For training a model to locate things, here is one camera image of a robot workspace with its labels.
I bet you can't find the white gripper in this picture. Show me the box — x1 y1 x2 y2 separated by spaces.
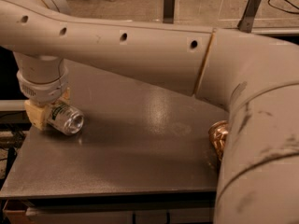
17 66 71 131

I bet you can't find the silver 7up can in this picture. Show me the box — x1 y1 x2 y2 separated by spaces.
47 101 84 135

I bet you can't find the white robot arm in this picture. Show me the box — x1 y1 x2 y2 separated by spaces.
0 0 299 224

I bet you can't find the crushed orange LaCroix can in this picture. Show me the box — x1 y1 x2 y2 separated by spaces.
208 120 228 161

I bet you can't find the cardboard box corner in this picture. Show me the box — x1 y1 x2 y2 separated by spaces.
3 200 33 224

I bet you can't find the clear glass barrier panel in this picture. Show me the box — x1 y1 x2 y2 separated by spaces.
67 0 299 28

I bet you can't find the black cable at left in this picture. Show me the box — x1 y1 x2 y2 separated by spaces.
0 110 27 120

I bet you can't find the middle metal bracket post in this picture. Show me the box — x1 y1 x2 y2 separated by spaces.
163 0 175 23

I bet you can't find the metal bracket post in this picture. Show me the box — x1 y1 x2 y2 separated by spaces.
237 0 262 33
163 0 175 23

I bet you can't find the right metal bracket post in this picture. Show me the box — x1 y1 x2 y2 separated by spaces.
237 0 262 33

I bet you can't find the black floor cable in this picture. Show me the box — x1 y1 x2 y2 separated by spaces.
265 0 299 16

